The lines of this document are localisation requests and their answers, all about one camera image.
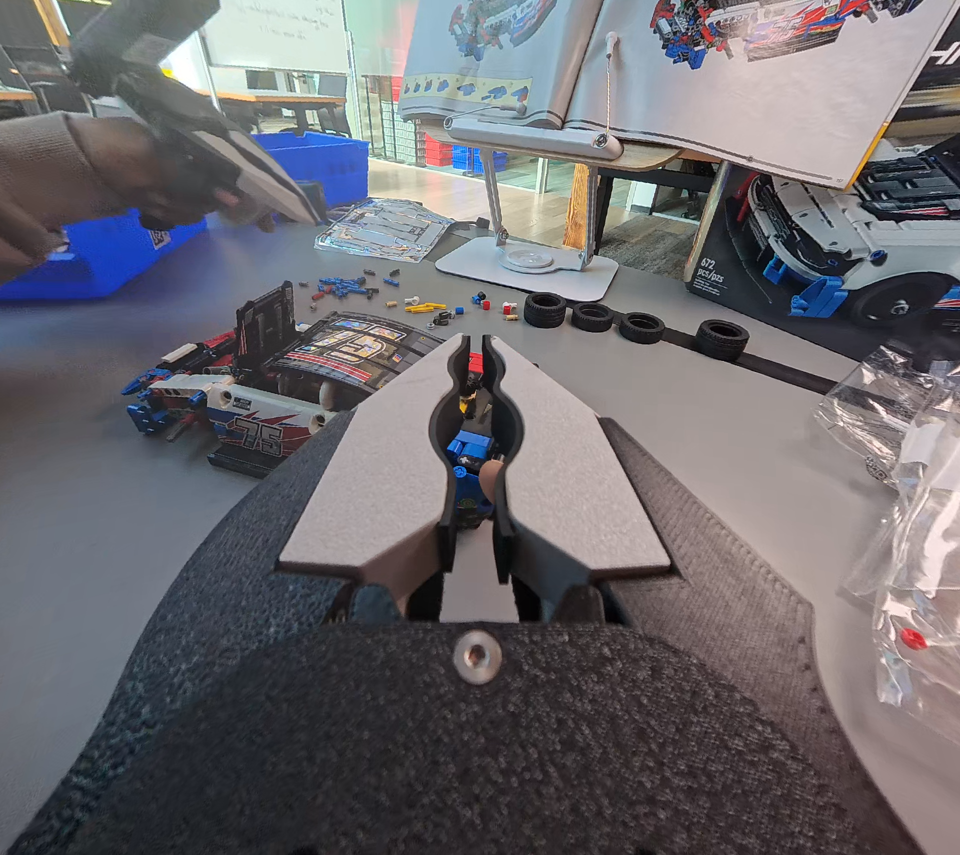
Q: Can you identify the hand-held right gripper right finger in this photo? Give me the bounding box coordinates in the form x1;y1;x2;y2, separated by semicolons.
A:
480;334;672;622

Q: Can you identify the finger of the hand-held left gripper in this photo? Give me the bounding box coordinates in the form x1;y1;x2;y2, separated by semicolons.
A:
187;129;320;226
225;127;325;225

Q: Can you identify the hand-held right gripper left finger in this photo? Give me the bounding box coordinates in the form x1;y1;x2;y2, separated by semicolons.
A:
276;333;472;622

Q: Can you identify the toy race car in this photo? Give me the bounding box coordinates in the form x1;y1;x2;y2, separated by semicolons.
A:
123;281;505;530

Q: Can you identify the person's left forearm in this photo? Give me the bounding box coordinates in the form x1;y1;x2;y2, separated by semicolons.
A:
0;112;99;280

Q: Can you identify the person's left hand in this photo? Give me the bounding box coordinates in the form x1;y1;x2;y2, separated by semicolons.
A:
67;116;280;235

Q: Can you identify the wooden background table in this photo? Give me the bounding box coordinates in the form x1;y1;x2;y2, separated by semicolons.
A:
196;86;350;138

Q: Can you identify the blue plastic bin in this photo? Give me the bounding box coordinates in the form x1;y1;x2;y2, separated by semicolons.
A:
251;131;371;211
0;210;209;303

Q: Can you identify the silver sticker sheet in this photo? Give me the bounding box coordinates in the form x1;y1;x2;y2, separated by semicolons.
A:
315;197;457;264

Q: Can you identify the pile of blue connector pins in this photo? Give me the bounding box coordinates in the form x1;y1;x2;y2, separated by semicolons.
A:
309;270;404;303

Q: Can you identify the red and blue parts rack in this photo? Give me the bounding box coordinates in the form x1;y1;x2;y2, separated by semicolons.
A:
371;75;498;179

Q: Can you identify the white book stand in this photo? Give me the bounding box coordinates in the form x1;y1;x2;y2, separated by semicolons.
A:
435;30;723;305

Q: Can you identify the wooden panel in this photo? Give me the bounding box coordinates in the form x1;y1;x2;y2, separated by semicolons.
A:
562;161;601;250

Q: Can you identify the clear plastic bag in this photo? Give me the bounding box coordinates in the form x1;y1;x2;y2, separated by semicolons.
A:
840;412;960;738
813;343;960;490

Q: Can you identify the toy set box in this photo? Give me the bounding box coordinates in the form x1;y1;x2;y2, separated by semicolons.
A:
684;22;960;367

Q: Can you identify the instruction booklet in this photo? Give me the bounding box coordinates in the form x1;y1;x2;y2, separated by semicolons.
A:
397;0;955;190

